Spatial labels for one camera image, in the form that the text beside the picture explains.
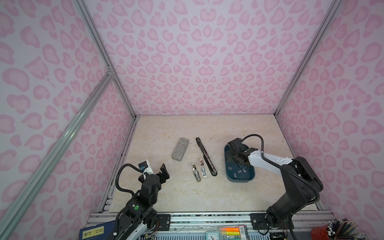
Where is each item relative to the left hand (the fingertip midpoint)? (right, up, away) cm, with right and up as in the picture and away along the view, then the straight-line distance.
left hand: (158, 165), depth 79 cm
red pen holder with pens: (+79, -22, -17) cm, 84 cm away
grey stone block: (+9, +6, +19) cm, 22 cm away
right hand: (+42, +2, +15) cm, 45 cm away
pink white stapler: (+24, -5, +12) cm, 27 cm away
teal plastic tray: (+46, -7, +11) cm, 48 cm away
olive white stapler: (+20, -7, +10) cm, 23 cm away
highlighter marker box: (+37, -29, -9) cm, 48 cm away
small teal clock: (+28, -29, -10) cm, 42 cm away
